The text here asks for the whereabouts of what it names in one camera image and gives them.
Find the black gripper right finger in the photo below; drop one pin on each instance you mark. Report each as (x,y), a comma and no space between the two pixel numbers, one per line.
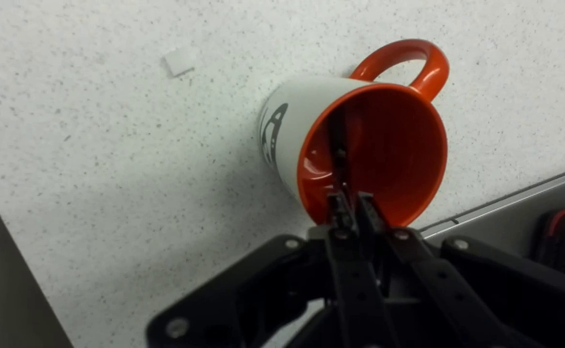
(449,291)

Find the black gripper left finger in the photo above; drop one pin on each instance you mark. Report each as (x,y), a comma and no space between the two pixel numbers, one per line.
(352,291)

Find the small white tape piece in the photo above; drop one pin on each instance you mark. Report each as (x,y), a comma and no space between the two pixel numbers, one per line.
(178,63)

